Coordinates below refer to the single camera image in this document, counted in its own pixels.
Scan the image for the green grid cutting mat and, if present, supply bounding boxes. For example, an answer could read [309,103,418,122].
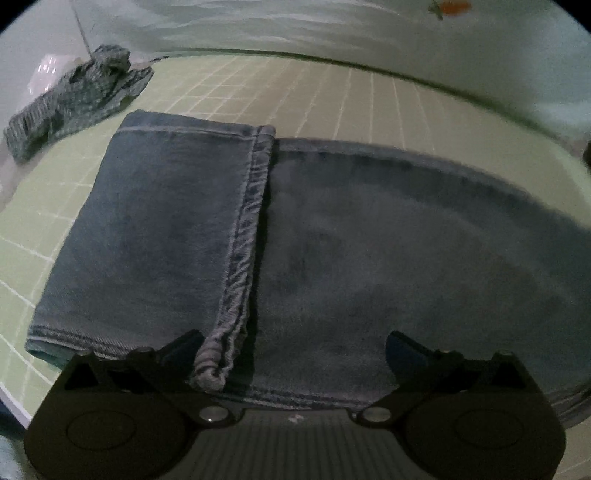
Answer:
[1,55,590,424]

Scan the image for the clear plastic bag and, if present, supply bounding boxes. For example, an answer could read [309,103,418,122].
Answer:
[1,54,84,210]

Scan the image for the blue denim jeans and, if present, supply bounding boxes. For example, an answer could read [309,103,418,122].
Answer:
[25,110,590,426]

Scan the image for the pale carrot print sheet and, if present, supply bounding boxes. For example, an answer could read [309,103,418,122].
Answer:
[73,1,590,141]

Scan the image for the blue checked shirt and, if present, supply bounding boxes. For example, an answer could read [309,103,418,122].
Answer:
[3,45,154,164]

